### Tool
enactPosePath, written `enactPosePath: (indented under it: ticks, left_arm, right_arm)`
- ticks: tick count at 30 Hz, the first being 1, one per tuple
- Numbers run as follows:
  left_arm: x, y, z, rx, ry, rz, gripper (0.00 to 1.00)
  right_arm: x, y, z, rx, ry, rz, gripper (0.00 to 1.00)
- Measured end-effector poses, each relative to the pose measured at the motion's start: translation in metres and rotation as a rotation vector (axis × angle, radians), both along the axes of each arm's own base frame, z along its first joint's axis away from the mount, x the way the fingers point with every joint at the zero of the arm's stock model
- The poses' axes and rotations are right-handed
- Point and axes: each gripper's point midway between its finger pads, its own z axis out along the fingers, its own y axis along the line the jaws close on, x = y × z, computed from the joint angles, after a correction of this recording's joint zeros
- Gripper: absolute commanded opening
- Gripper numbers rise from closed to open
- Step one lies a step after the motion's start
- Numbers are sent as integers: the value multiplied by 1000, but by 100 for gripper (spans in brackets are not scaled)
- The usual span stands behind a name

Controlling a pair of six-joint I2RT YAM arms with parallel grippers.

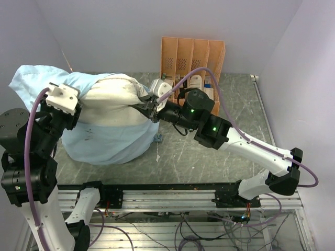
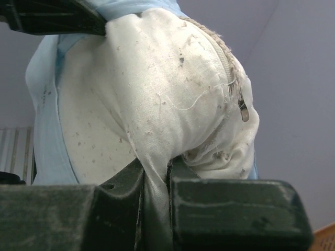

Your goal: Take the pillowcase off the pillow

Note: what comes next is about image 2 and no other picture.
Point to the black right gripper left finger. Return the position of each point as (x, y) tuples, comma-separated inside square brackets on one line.
[(75, 217)]

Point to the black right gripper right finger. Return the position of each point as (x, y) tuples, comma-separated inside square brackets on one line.
[(221, 214)]

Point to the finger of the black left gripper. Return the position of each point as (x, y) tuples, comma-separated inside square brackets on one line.
[(53, 17)]

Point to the green satin pillowcase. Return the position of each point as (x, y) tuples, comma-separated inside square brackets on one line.
[(43, 72)]

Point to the white pillow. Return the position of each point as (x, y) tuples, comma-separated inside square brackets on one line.
[(157, 86)]

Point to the orange desk file organizer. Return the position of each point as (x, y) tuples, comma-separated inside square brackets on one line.
[(324, 239)]

